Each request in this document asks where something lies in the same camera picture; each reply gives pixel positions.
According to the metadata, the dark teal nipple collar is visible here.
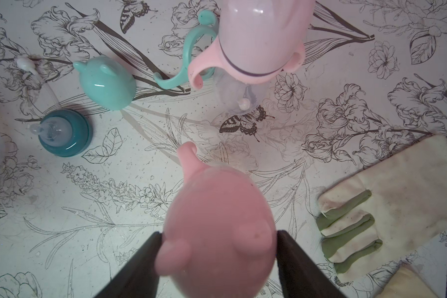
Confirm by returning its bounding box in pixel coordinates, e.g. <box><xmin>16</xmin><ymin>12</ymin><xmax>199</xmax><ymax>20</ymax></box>
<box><xmin>29</xmin><ymin>109</ymin><xmax>93</xmax><ymax>158</ymax></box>

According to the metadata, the beige work glove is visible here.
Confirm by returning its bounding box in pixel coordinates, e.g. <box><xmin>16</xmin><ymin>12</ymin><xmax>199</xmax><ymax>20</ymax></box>
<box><xmin>317</xmin><ymin>135</ymin><xmax>447</xmax><ymax>283</ymax></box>

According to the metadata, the teal bottle handle ring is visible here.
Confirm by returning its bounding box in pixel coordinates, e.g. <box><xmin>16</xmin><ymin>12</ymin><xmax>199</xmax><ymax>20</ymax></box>
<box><xmin>153</xmin><ymin>9</ymin><xmax>220</xmax><ymax>91</ymax></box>

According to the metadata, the pink bottle cap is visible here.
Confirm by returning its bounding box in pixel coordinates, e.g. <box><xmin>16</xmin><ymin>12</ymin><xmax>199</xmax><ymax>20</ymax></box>
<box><xmin>155</xmin><ymin>142</ymin><xmax>277</xmax><ymax>298</ymax></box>
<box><xmin>217</xmin><ymin>0</ymin><xmax>317</xmax><ymax>77</ymax></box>

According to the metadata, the teal bottle cap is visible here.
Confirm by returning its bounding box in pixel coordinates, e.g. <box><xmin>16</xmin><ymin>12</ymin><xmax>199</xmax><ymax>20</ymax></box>
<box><xmin>73</xmin><ymin>55</ymin><xmax>137</xmax><ymax>111</ymax></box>

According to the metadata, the clear baby bottle body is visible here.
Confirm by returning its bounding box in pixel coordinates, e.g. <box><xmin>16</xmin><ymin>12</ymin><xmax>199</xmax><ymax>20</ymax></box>
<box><xmin>212</xmin><ymin>68</ymin><xmax>270</xmax><ymax>115</ymax></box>

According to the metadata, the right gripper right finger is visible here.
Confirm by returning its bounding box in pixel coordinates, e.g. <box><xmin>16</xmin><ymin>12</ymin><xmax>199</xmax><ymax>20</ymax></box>
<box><xmin>276</xmin><ymin>230</ymin><xmax>345</xmax><ymax>298</ymax></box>

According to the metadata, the tan wooden board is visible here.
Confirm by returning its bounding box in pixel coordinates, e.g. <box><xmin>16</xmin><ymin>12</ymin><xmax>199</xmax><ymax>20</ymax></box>
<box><xmin>376</xmin><ymin>266</ymin><xmax>438</xmax><ymax>298</ymax></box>

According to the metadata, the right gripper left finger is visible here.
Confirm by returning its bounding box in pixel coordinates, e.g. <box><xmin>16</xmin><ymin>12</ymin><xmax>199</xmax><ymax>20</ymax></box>
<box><xmin>96</xmin><ymin>232</ymin><xmax>162</xmax><ymax>298</ymax></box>

